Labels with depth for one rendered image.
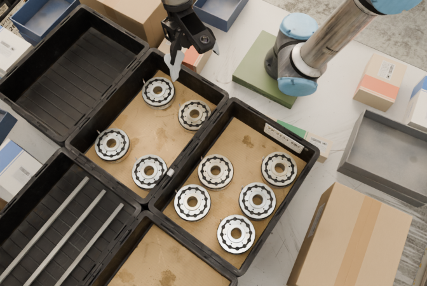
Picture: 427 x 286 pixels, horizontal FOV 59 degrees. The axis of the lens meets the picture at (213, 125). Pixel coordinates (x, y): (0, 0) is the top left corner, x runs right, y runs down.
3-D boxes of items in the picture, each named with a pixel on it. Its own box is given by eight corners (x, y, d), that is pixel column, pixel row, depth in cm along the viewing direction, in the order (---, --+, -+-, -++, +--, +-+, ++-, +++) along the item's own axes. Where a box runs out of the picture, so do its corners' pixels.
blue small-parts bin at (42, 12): (54, -6, 147) (47, -19, 141) (84, 10, 144) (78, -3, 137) (18, 30, 141) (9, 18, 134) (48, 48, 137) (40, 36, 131)
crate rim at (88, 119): (153, 49, 120) (152, 45, 118) (231, 98, 113) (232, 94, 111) (64, 147, 108) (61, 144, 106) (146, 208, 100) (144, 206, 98)
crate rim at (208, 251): (231, 98, 113) (232, 94, 111) (321, 153, 106) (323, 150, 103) (146, 208, 100) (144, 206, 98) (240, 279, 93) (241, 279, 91)
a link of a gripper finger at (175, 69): (164, 74, 103) (175, 41, 99) (176, 83, 99) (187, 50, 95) (155, 73, 100) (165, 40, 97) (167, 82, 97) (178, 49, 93)
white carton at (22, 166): (-5, 175, 126) (-21, 166, 118) (21, 147, 130) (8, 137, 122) (37, 210, 121) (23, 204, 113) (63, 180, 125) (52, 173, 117)
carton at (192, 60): (159, 61, 142) (156, 49, 136) (175, 37, 147) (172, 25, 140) (197, 77, 139) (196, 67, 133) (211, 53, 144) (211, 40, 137)
